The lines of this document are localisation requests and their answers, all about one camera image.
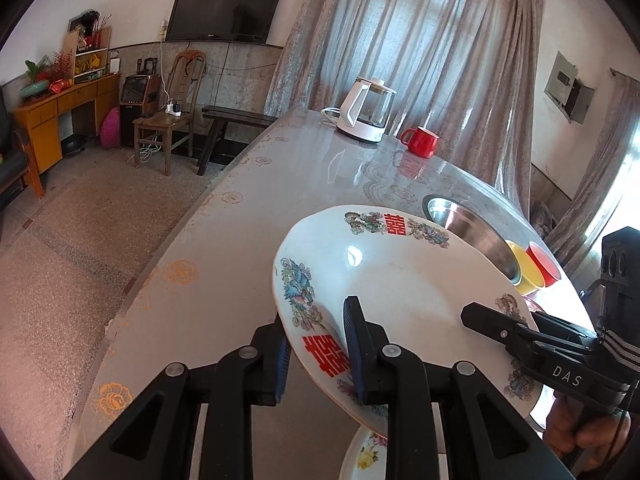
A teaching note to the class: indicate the white glass electric kettle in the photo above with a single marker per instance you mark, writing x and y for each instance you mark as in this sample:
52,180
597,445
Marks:
362,115

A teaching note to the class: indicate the black flat screen television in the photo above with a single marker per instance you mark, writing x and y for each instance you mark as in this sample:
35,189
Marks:
225,10

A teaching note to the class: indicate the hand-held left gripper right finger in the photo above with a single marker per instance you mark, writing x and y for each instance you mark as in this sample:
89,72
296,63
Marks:
353,352

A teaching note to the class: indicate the wall electrical box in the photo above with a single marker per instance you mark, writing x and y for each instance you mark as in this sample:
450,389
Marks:
562,85

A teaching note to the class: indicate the small flower print plate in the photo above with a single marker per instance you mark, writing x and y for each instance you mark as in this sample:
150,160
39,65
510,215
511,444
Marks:
364,456

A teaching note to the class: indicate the yellow bowl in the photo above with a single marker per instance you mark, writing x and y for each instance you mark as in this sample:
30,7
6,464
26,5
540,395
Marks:
522,267

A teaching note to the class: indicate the wide grey curtain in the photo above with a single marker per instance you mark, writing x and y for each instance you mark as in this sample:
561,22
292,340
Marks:
400,45

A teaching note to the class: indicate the person's right hand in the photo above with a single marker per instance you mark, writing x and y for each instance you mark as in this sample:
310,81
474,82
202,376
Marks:
562,425

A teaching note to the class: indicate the red plastic bowl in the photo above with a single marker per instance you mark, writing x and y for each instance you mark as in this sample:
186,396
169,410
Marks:
546,264

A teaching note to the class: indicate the pink bag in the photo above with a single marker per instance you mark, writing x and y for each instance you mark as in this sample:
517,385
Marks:
110,130

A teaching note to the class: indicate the stainless steel bowl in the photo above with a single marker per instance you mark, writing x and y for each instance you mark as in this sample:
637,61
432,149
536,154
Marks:
477,232

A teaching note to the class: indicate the narrow grey curtain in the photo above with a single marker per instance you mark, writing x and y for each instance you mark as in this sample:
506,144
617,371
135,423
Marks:
600,175

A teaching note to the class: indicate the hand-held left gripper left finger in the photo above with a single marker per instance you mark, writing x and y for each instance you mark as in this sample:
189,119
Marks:
281,366

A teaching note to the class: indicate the white desktop shelf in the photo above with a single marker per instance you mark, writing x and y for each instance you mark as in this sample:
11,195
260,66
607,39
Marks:
90,62

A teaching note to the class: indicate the red mug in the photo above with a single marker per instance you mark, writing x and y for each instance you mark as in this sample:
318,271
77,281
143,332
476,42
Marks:
422,142

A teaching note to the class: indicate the yellow wooden desk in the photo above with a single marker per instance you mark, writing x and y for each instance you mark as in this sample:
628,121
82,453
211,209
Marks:
50,110

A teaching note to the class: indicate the dark wooden bench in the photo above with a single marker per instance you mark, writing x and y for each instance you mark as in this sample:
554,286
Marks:
235,116

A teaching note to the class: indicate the white power strip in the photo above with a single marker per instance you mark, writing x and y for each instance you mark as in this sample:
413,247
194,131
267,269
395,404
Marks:
173,109

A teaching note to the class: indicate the dark armchair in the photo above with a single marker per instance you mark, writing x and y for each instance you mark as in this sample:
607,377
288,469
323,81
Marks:
10,160

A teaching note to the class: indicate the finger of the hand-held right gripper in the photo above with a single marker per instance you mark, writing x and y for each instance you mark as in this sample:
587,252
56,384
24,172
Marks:
565,326
492,322

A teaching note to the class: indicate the potted plant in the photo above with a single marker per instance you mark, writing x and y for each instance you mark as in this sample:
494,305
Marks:
36,77

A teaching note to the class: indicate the wooden chair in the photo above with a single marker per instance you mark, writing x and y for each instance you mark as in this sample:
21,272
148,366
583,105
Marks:
165,121

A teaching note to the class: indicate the dark wooden speaker cabinet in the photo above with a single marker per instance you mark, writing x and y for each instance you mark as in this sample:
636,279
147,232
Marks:
135,105

